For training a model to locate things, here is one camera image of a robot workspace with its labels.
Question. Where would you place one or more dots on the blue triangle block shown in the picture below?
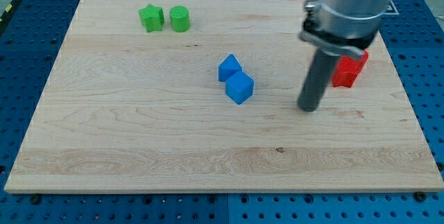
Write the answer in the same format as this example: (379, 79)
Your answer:
(228, 67)

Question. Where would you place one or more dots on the green star block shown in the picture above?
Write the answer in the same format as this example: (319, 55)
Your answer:
(152, 18)

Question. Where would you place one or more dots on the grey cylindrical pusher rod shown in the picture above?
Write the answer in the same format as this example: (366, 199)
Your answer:
(318, 77)

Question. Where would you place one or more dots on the wooden board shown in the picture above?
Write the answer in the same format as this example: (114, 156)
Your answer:
(126, 111)

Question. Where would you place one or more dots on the red star block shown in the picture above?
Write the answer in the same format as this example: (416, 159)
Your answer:
(347, 70)

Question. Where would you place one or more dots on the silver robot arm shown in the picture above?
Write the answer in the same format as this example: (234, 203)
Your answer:
(336, 28)

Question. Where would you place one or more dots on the green cylinder block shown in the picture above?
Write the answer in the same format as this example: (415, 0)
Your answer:
(179, 17)

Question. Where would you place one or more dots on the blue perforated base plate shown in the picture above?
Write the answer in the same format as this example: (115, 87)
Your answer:
(28, 49)

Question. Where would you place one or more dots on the blue cube block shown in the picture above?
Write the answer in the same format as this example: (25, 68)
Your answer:
(239, 87)

